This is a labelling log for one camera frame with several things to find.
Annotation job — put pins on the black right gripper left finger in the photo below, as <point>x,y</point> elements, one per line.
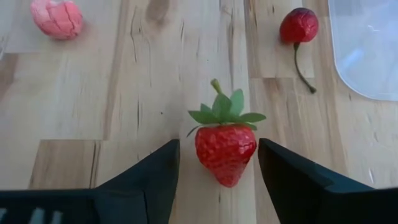
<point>161,174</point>

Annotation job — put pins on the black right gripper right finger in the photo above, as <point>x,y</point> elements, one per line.
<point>289,180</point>

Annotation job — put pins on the dark red bushy-leaved strawberry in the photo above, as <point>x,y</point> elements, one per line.
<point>225,152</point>

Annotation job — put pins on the dark red long-stemmed cherry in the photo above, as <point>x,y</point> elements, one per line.
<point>299,26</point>

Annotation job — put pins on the clear plastic tupperware container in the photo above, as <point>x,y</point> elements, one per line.
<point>367,46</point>

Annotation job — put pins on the pink wrinkled raspberry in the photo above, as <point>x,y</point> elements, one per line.
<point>57,20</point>

